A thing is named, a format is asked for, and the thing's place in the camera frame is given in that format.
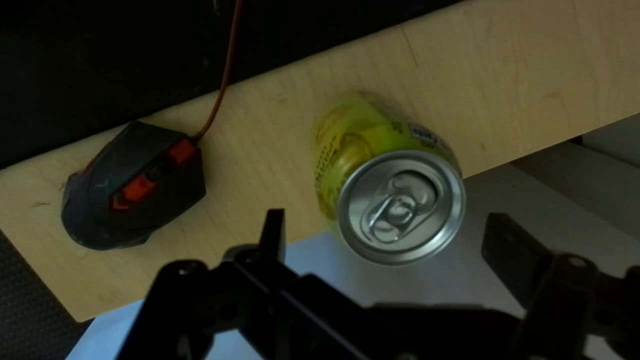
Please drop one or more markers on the black mouse red accents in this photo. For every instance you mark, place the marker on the black mouse red accents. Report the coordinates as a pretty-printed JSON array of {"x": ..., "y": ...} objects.
[{"x": 127, "y": 192}]

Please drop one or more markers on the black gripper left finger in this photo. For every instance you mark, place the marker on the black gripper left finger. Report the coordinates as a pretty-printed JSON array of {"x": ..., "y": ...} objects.
[{"x": 267, "y": 306}]

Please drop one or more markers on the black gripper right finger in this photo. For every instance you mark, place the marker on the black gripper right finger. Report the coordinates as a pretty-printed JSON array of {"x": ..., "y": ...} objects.
[{"x": 573, "y": 306}]

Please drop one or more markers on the yellow drink can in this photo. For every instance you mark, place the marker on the yellow drink can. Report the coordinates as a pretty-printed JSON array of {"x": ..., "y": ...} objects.
[{"x": 393, "y": 192}]

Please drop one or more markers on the black desk mat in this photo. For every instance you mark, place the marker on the black desk mat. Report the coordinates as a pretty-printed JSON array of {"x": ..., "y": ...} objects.
[{"x": 100, "y": 61}]

